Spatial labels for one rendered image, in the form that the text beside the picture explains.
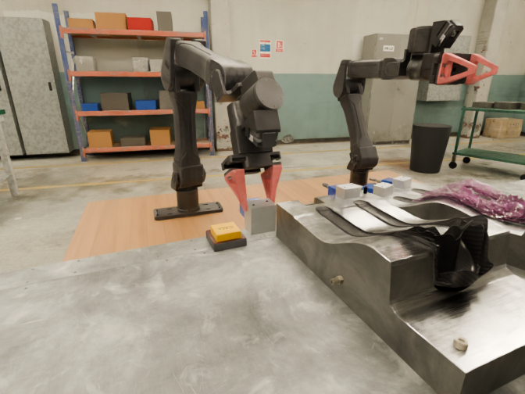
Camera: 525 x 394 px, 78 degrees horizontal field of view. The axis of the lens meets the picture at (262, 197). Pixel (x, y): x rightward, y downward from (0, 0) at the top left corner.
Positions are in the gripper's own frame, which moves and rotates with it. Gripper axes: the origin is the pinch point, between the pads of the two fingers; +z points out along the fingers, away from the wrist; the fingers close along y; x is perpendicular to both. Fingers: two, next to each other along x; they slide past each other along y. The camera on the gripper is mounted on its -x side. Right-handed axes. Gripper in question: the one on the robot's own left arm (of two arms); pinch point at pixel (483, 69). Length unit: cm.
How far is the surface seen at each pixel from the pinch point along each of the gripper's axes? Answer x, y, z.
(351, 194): 29.5, -22.7, -9.7
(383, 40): -48, 338, -459
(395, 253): 25, -37, 22
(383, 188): 31.7, -7.4, -16.0
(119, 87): 32, -102, -549
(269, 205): 23, -50, 4
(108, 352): 39, -78, 14
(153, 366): 39, -72, 18
